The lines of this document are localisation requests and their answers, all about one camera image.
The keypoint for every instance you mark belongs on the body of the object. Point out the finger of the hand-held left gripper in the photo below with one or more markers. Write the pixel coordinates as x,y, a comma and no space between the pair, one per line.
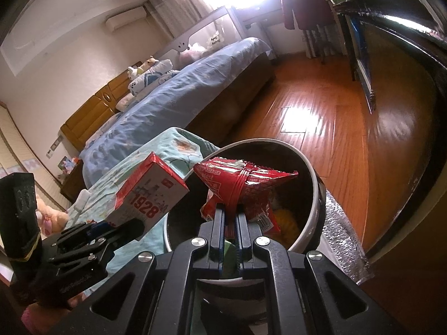
118,233
87,232

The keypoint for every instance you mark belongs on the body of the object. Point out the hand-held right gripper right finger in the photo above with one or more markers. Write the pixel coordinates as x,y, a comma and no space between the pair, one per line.
241,240

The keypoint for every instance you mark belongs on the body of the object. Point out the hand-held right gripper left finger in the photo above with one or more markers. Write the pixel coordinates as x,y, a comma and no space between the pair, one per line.
219,240

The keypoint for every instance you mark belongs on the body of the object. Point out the red and white carton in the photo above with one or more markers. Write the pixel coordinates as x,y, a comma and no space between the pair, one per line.
150,195

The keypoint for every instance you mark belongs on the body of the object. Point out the red snack packet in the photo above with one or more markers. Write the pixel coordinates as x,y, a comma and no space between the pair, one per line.
237,181

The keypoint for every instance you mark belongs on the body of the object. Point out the white round trash bin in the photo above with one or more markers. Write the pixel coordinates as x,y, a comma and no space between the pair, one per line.
307,195

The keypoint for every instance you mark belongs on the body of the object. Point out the cream teddy bear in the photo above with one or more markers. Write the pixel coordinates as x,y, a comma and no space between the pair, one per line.
50,216

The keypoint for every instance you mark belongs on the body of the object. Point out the wooden nightstand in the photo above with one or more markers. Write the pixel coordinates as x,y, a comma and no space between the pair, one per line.
71,185

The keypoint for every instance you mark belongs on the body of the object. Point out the light green printed blanket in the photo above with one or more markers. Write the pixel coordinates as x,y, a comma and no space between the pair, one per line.
118,178

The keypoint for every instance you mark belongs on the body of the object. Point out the colourful box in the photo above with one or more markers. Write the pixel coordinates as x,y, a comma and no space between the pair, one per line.
67,164

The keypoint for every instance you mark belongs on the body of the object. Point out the beige sliding wardrobe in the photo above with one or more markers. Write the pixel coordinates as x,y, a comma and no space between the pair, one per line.
14,146

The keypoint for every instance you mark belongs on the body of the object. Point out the silver foil bag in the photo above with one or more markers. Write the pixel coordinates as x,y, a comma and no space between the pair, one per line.
344,240

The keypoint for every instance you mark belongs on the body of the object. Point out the wooden headboard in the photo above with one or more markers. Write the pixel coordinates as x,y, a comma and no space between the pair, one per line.
87,118

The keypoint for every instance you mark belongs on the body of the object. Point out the pale flat pillow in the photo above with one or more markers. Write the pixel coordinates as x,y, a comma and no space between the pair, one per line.
126,102

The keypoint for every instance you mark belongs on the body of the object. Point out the bed with blue sheet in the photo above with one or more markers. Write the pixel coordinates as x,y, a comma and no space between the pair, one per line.
174,104

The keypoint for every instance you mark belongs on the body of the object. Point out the white blue printed pillow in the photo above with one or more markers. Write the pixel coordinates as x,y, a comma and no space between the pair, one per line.
153,76

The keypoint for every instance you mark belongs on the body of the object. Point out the yellow white plush toy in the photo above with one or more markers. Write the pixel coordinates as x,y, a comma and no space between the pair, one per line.
143,65

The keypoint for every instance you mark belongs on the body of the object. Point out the pink plush toy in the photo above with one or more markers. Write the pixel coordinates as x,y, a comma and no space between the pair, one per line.
193,51

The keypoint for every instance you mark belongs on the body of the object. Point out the white radiator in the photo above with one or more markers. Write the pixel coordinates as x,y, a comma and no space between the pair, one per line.
317,42

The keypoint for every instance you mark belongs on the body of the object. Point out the flat screen television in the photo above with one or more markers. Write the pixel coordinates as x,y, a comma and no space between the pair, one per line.
361,62

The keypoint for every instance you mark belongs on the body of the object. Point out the white air conditioner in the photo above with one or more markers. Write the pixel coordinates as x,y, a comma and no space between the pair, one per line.
125,18

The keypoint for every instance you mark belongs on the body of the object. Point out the beige curtain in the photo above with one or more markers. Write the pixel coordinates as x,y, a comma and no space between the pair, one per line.
178,0

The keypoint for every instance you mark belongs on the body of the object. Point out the hanging dark red clothes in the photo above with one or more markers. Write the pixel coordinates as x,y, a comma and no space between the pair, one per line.
303,0

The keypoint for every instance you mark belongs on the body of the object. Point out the grey bed guard rail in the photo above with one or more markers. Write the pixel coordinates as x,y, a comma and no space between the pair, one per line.
202,28

